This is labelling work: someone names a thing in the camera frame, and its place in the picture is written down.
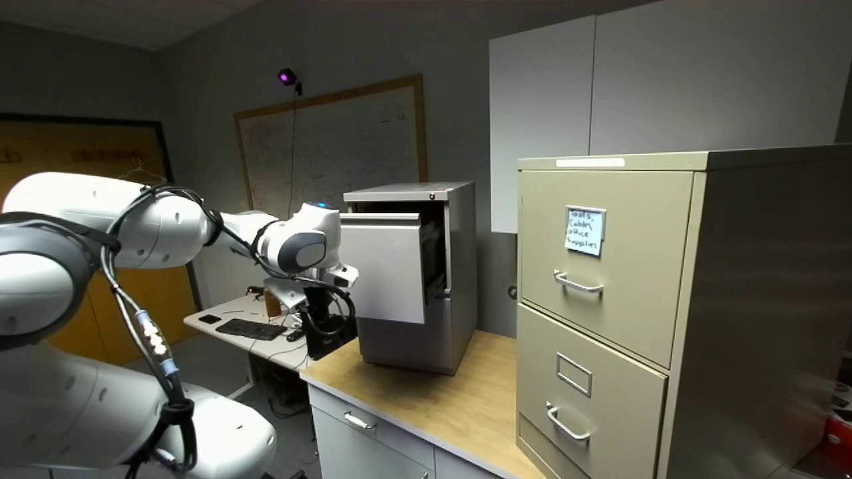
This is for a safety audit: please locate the black camera with purple light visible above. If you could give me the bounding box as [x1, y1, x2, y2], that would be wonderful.
[278, 66, 303, 95]

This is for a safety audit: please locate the white wall cabinet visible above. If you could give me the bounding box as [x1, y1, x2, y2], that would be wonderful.
[491, 0, 852, 235]

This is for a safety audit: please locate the white desk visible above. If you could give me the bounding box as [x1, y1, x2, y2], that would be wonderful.
[183, 296, 311, 371]

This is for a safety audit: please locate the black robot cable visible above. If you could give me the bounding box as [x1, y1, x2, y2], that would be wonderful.
[0, 182, 363, 475]

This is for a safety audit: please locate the grey small filing cabinet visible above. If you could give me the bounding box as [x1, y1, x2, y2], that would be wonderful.
[344, 182, 476, 375]

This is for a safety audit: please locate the beige tall filing cabinet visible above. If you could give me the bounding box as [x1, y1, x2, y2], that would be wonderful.
[516, 146, 852, 479]

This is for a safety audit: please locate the wood-framed whiteboard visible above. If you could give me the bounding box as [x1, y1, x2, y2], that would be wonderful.
[234, 74, 429, 216]

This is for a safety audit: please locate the black keyboard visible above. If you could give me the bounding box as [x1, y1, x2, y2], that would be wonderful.
[215, 319, 287, 342]

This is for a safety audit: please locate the grey small filing cabinet drawer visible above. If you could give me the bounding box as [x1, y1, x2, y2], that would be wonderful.
[341, 213, 425, 324]

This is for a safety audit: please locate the white label on cabinet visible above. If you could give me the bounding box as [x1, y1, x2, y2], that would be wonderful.
[565, 205, 604, 259]

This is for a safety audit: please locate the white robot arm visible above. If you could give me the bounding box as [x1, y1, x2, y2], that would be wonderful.
[0, 170, 355, 479]

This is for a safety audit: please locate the grey counter cabinet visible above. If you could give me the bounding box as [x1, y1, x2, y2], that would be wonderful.
[309, 385, 498, 479]

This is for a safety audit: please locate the yellow wooden door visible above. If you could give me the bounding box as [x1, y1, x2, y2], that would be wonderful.
[0, 114, 206, 368]

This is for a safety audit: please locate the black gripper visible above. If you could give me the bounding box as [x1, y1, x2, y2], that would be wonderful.
[300, 287, 356, 360]

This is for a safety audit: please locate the black small phone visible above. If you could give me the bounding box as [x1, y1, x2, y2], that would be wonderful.
[199, 315, 222, 324]

